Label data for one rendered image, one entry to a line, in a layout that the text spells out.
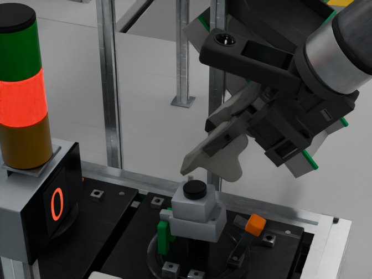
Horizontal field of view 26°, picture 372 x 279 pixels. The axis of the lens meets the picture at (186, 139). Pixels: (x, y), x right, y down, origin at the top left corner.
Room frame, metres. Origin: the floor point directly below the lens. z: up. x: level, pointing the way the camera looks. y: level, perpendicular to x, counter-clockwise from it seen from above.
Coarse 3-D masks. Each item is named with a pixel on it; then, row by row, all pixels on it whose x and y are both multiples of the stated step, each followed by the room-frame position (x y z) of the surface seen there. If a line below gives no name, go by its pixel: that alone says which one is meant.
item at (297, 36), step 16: (240, 0) 0.99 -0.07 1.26; (256, 0) 1.05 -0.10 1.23; (272, 0) 1.06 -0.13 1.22; (288, 0) 1.07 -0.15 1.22; (304, 0) 1.08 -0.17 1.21; (320, 0) 1.07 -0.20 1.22; (240, 16) 0.99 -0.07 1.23; (256, 16) 0.98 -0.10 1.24; (272, 16) 1.02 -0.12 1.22; (288, 16) 1.04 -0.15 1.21; (304, 16) 1.05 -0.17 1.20; (320, 16) 1.06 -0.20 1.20; (256, 32) 0.98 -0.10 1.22; (272, 32) 0.97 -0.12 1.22; (288, 32) 1.00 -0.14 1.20; (304, 32) 1.02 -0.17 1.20; (288, 48) 0.95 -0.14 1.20
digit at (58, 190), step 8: (64, 168) 0.66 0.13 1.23; (56, 176) 0.64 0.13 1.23; (64, 176) 0.65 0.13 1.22; (56, 184) 0.64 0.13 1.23; (64, 184) 0.65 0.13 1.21; (48, 192) 0.62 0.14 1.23; (56, 192) 0.64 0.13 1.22; (64, 192) 0.65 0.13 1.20; (48, 200) 0.62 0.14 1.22; (56, 200) 0.64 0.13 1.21; (64, 200) 0.65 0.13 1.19; (48, 208) 0.62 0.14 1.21; (56, 208) 0.63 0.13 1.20; (64, 208) 0.65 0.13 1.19; (48, 216) 0.62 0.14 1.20; (56, 216) 0.63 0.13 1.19; (64, 216) 0.65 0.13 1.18; (48, 224) 0.61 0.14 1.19; (56, 224) 0.63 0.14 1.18; (48, 232) 0.61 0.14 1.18
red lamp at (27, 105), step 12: (0, 84) 0.62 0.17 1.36; (12, 84) 0.62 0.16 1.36; (24, 84) 0.62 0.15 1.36; (36, 84) 0.63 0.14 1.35; (0, 96) 0.62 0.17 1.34; (12, 96) 0.62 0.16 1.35; (24, 96) 0.62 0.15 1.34; (36, 96) 0.63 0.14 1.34; (0, 108) 0.62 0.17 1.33; (12, 108) 0.62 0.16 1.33; (24, 108) 0.62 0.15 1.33; (36, 108) 0.63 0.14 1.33; (0, 120) 0.62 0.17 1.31; (12, 120) 0.62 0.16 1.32; (24, 120) 0.62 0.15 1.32; (36, 120) 0.63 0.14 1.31
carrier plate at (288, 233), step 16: (144, 208) 0.90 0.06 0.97; (128, 224) 0.86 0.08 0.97; (144, 224) 0.86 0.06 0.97; (272, 224) 0.86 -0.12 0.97; (288, 224) 0.86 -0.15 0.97; (128, 240) 0.83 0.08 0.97; (144, 240) 0.83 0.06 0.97; (256, 240) 0.83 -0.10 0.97; (288, 240) 0.83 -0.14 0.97; (112, 256) 0.80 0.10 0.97; (128, 256) 0.80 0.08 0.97; (144, 256) 0.80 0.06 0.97; (256, 256) 0.80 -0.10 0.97; (272, 256) 0.80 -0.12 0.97; (288, 256) 0.80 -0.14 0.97; (112, 272) 0.77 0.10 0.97; (128, 272) 0.77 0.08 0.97; (144, 272) 0.77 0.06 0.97; (256, 272) 0.77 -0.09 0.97; (272, 272) 0.77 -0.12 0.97; (288, 272) 0.77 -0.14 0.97
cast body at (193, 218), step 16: (176, 192) 0.79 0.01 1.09; (192, 192) 0.77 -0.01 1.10; (208, 192) 0.78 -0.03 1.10; (176, 208) 0.77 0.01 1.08; (192, 208) 0.76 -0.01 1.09; (208, 208) 0.77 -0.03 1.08; (224, 208) 0.79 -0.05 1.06; (176, 224) 0.77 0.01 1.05; (192, 224) 0.76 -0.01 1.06; (208, 224) 0.76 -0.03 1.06; (224, 224) 0.78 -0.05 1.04; (208, 240) 0.75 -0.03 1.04
